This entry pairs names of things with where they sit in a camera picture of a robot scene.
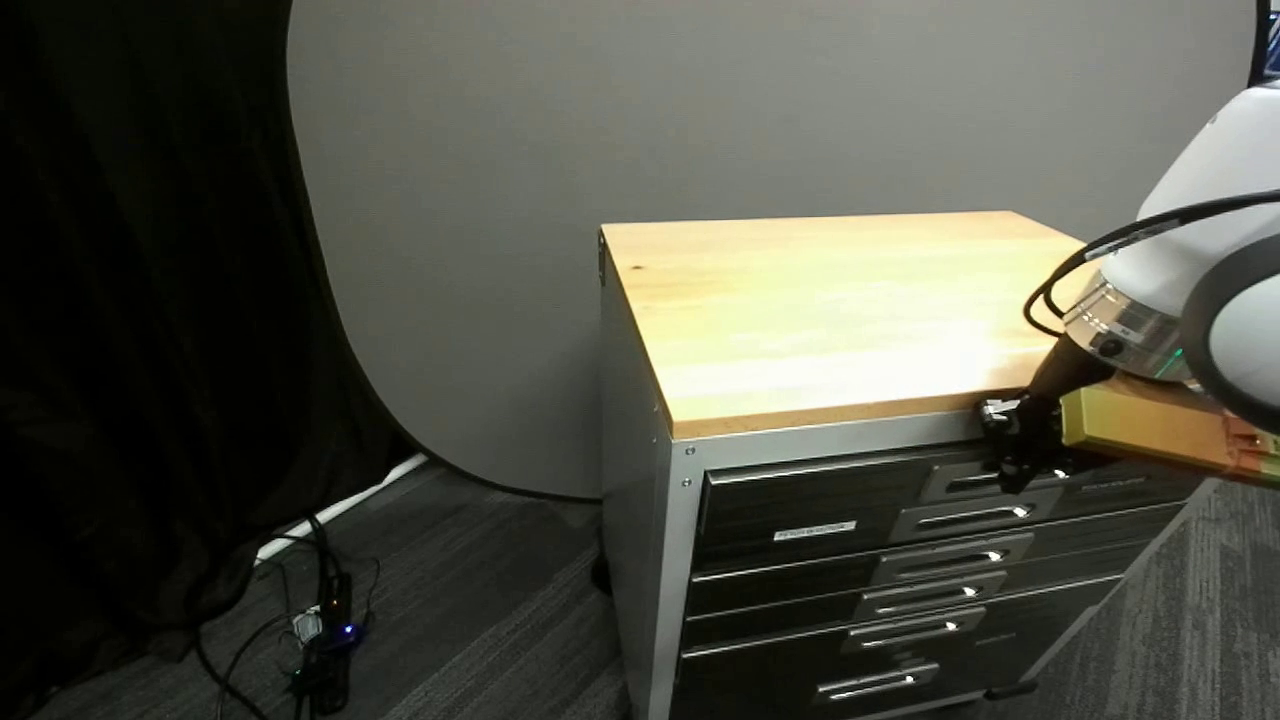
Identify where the gray rounded backdrop panel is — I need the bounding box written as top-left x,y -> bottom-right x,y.
282,0 -> 1265,506

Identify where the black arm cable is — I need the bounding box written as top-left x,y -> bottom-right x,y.
1022,190 -> 1280,345

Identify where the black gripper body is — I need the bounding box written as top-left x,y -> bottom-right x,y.
1018,331 -> 1112,420

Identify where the wooden top tool cabinet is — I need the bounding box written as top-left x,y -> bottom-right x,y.
591,209 -> 1211,720

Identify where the black curtain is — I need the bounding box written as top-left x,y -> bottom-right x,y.
0,0 -> 421,698

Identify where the dark cabinet drawer front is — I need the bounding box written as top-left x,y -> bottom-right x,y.
671,584 -> 1112,720
692,455 -> 941,575

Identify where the black power strip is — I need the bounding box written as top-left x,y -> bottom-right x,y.
293,528 -> 367,720

